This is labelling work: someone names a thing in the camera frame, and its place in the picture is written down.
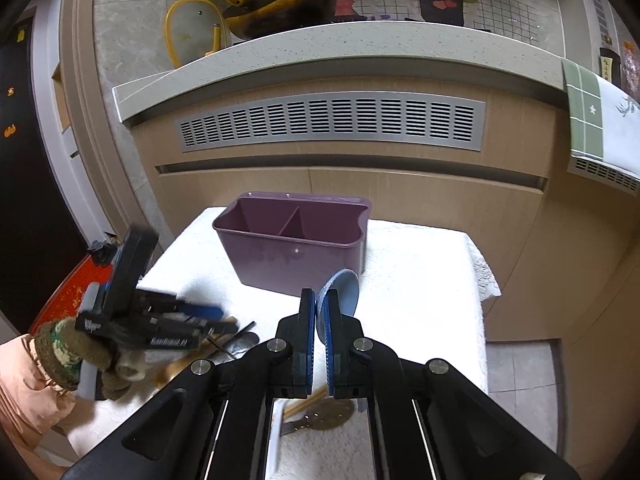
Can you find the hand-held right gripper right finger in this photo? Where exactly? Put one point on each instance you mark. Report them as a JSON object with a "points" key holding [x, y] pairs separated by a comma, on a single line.
{"points": [[330, 335]]}

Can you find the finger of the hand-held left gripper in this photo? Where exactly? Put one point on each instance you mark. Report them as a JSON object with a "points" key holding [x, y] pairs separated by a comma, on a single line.
{"points": [[200, 311], [175, 337]]}

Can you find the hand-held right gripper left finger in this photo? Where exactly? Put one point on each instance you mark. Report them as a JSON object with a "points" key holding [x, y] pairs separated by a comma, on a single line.
{"points": [[310, 325]]}

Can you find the grey-blue round spoon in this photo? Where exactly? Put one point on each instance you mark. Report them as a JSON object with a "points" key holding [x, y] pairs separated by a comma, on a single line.
{"points": [[345, 290]]}

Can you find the purple utensil holder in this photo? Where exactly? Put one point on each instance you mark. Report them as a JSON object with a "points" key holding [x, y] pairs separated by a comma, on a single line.
{"points": [[280, 260]]}

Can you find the person's left hand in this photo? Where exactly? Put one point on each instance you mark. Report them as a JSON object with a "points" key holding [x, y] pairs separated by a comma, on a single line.
{"points": [[95, 355]]}

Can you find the wooden spoon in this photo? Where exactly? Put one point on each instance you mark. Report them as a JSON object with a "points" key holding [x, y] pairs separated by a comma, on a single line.
{"points": [[172, 372]]}

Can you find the thin black chopstick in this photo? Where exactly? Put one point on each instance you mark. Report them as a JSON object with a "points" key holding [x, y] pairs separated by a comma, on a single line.
{"points": [[246, 328]]}

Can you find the metal spoon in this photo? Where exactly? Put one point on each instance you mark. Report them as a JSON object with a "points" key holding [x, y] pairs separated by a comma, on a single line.
{"points": [[242, 344]]}

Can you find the red printed mat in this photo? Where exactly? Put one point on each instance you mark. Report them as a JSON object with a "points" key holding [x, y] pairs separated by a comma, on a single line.
{"points": [[65, 290]]}

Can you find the wooden chopsticks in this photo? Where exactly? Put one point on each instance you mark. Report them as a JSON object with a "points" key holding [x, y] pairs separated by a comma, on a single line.
{"points": [[302, 404]]}

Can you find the round slotted skimmer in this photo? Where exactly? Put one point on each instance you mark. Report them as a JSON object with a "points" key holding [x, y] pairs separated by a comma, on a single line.
{"points": [[327, 417]]}

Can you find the white towel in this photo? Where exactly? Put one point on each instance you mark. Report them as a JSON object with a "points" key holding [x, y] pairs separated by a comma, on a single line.
{"points": [[415, 285]]}

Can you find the dark door with stickers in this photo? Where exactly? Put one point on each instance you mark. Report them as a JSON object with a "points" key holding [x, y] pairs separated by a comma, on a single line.
{"points": [[20, 185]]}

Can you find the beige wooden cabinet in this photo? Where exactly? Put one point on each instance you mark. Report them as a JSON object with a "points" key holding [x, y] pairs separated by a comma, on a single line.
{"points": [[400, 195]]}

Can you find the long silver vent grille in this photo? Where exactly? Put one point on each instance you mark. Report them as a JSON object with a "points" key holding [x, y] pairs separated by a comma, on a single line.
{"points": [[330, 120]]}

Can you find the yellow-rimmed glass lid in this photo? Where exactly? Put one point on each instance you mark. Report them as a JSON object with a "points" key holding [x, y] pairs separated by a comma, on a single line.
{"points": [[195, 30]]}

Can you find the white stone countertop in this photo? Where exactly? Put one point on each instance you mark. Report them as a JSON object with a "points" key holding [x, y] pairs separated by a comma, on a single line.
{"points": [[350, 45]]}

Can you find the yellow frying pan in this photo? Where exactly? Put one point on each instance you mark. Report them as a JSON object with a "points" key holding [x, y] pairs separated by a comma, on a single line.
{"points": [[285, 10]]}

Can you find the short silver vent grille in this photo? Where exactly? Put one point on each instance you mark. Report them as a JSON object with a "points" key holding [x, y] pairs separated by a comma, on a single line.
{"points": [[605, 172]]}

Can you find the green checked towel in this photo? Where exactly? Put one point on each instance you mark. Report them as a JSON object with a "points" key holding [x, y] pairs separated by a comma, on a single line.
{"points": [[585, 110]]}

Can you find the dark sauce bottle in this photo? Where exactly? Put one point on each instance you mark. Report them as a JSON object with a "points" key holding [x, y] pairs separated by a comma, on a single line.
{"points": [[609, 67]]}

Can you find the red-filled clear bottle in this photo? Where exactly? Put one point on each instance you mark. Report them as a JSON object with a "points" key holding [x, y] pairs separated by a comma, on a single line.
{"points": [[631, 65]]}

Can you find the white wall vent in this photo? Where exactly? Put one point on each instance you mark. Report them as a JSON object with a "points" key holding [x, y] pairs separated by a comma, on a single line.
{"points": [[598, 10]]}

